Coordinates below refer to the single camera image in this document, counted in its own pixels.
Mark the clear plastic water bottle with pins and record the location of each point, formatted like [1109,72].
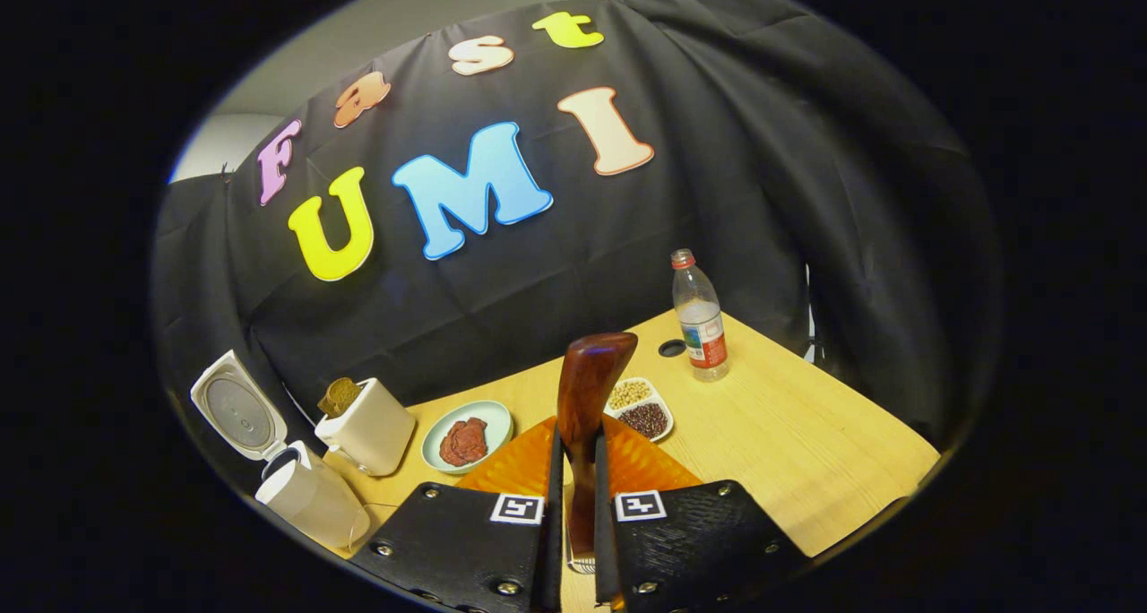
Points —
[701,326]

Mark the brown bread slice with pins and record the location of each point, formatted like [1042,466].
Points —
[339,396]

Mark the white divided bean dish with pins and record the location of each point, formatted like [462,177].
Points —
[641,407]

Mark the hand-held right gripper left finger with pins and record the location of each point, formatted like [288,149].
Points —
[553,541]

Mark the light green plate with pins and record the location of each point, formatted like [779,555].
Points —
[491,416]

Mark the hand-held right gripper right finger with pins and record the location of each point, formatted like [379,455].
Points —
[605,541]

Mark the red meat slice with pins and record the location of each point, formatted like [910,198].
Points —
[475,436]
[450,450]

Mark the black backdrop cloth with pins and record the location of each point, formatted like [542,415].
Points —
[762,192]

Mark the white rice cooker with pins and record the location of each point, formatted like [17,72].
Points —
[314,505]

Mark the brown wooden spoon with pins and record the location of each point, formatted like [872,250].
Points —
[591,389]

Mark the white toaster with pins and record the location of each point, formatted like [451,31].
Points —
[372,434]

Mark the black table grommet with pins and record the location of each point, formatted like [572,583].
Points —
[672,348]

